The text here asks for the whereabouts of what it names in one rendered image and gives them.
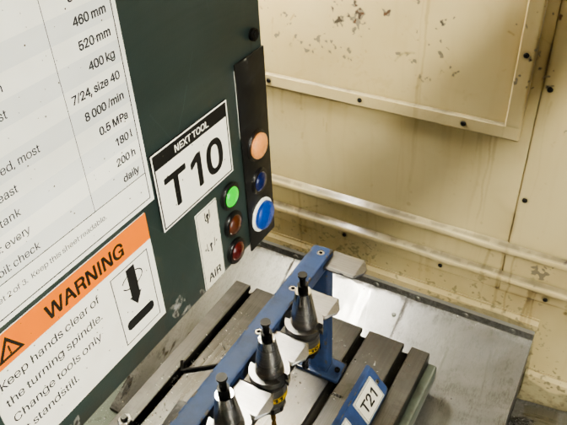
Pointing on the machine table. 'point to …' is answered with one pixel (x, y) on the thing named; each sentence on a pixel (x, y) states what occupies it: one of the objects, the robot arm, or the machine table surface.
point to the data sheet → (63, 142)
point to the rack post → (324, 367)
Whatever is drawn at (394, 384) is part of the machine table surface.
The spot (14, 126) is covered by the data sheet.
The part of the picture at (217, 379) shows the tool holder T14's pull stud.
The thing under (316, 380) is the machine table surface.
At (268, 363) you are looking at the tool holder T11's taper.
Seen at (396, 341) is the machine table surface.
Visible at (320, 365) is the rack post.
